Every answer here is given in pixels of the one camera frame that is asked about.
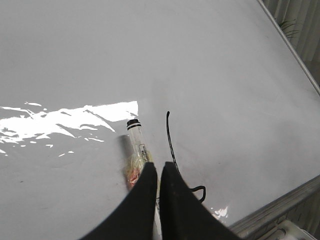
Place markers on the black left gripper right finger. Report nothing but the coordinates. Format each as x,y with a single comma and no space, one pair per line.
182,216

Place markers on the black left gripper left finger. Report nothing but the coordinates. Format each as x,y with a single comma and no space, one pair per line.
134,218

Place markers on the white dry-erase marker pen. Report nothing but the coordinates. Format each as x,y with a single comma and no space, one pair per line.
139,157

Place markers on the white tray under whiteboard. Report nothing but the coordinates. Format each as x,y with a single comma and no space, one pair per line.
286,230

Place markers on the whiteboard with aluminium frame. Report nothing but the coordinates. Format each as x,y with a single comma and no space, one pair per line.
243,116

